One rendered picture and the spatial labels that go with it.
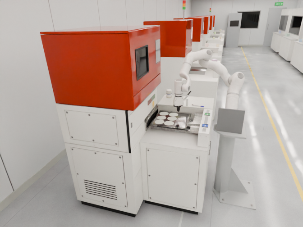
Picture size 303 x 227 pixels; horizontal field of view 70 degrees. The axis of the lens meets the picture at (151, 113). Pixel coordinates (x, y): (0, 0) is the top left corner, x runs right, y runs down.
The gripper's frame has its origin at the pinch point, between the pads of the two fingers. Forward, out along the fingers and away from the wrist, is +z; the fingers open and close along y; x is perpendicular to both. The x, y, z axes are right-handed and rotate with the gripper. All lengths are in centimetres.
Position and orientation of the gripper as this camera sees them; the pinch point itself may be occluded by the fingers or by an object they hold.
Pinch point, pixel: (178, 109)
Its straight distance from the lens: 229.4
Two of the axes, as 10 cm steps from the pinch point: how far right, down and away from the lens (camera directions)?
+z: 0.3, 9.1, 4.1
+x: -2.4, -3.9, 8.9
